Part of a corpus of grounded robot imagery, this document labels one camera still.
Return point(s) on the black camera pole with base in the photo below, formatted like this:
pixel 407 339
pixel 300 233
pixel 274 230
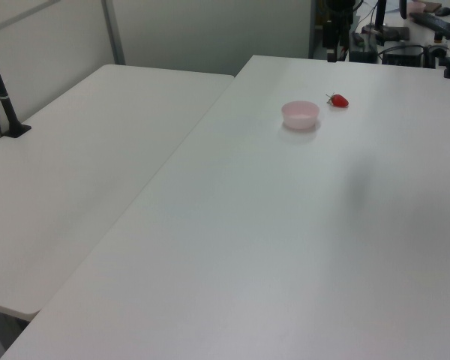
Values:
pixel 2 95

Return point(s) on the dark box with green label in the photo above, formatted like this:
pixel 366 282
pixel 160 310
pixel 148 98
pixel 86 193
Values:
pixel 363 48

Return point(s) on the pink plastic bowl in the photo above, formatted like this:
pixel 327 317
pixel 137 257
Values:
pixel 300 115

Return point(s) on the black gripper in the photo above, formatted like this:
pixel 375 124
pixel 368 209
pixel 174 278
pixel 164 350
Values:
pixel 339 6

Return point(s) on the red toy strawberry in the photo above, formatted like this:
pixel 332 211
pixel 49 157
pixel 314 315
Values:
pixel 339 100

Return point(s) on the black computer mouse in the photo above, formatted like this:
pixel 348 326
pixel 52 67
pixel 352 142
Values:
pixel 442 11

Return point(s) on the black monitor stand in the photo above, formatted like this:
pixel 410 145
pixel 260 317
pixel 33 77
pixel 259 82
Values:
pixel 380 15

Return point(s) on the black electronics box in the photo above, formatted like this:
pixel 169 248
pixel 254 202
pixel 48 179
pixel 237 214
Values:
pixel 403 56

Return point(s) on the black keyboard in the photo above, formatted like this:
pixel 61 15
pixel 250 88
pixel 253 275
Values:
pixel 440 24

